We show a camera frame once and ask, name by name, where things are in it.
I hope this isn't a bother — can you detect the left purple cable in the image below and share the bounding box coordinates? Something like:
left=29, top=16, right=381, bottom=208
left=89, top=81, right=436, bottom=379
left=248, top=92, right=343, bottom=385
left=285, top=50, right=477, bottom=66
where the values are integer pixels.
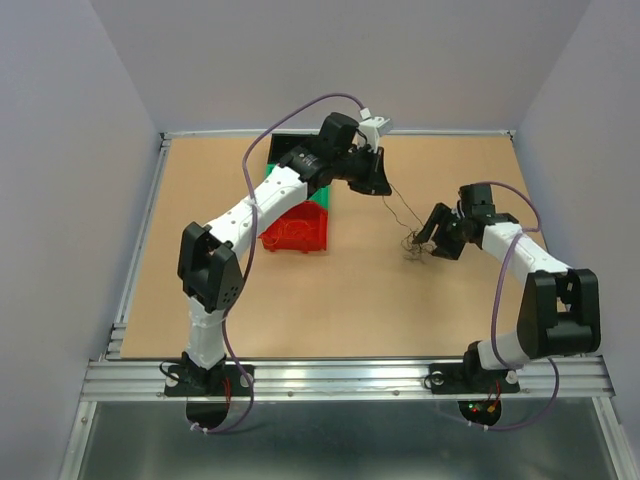
left=188, top=93, right=369, bottom=435

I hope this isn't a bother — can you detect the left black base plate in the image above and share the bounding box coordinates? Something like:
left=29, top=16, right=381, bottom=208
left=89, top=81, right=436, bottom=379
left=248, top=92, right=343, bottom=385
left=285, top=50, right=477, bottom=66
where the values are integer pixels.
left=159, top=362, right=251, bottom=397

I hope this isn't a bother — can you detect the aluminium frame rail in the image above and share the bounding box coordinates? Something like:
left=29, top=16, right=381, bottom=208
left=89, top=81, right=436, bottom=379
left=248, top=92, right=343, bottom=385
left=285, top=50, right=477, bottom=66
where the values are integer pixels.
left=80, top=356, right=615, bottom=402

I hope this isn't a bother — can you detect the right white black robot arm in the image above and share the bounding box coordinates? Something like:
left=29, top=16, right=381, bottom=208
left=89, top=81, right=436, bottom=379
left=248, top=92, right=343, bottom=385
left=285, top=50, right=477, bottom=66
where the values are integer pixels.
left=412, top=181, right=601, bottom=390

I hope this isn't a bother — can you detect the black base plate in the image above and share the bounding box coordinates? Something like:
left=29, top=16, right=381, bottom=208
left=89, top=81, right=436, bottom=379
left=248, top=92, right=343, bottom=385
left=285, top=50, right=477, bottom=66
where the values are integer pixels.
left=423, top=362, right=520, bottom=395
left=159, top=362, right=251, bottom=397

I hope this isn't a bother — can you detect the red plastic bin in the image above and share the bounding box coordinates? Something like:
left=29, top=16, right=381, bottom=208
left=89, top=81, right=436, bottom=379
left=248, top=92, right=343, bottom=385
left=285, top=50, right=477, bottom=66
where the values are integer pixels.
left=259, top=201, right=328, bottom=254

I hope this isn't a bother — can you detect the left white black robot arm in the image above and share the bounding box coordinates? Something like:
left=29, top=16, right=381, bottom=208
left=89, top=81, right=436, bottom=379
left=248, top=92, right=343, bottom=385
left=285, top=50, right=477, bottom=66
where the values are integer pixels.
left=177, top=110, right=392, bottom=394

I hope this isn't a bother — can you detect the green plastic bin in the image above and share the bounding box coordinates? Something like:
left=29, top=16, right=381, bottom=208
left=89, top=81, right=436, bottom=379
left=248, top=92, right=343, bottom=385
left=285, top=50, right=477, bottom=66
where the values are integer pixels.
left=265, top=164, right=330, bottom=210

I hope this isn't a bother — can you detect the long black cable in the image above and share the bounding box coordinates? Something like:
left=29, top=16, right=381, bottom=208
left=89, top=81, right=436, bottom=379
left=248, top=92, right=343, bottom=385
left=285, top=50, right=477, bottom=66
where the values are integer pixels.
left=380, top=182, right=426, bottom=236

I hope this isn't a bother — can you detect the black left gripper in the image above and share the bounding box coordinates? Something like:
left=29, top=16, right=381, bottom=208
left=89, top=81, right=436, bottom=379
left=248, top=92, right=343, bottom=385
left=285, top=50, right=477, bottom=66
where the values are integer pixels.
left=331, top=142, right=391, bottom=195

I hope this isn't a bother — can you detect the orange cable in red bin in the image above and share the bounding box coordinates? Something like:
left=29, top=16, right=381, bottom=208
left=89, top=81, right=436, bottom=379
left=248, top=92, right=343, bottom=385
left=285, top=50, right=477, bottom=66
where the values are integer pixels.
left=267, top=217, right=321, bottom=249

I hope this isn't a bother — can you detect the black plastic bin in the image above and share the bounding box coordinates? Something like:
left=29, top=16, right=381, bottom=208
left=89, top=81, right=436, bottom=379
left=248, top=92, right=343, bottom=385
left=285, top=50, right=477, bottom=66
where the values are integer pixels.
left=267, top=134, right=317, bottom=168

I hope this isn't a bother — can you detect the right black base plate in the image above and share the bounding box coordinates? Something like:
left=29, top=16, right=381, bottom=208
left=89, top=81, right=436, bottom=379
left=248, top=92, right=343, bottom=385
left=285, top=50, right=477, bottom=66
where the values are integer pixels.
left=423, top=362, right=520, bottom=395

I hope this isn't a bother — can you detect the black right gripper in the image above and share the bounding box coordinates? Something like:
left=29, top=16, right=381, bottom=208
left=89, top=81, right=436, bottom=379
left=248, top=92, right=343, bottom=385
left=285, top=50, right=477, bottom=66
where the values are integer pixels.
left=412, top=202, right=468, bottom=260

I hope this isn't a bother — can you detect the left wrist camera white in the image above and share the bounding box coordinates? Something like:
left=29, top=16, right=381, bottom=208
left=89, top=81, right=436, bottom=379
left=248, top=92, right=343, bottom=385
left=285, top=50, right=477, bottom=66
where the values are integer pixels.
left=358, top=108, right=393, bottom=153

